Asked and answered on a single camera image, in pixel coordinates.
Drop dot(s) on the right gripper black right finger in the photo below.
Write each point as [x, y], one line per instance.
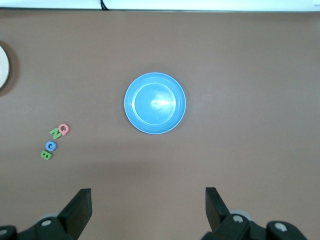
[215, 212]

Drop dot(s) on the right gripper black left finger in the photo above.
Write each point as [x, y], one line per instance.
[77, 212]

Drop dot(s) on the green foam letter B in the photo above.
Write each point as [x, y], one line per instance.
[46, 155]

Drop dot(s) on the blue foam letter C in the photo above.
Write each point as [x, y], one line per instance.
[48, 146]

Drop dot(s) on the green foam letter N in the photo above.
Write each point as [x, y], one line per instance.
[55, 133]

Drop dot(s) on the pink foam letter Q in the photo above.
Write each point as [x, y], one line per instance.
[60, 128]

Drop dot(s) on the blue plate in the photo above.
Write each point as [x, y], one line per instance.
[155, 103]

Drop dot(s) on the beige plate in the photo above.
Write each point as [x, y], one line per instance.
[3, 67]

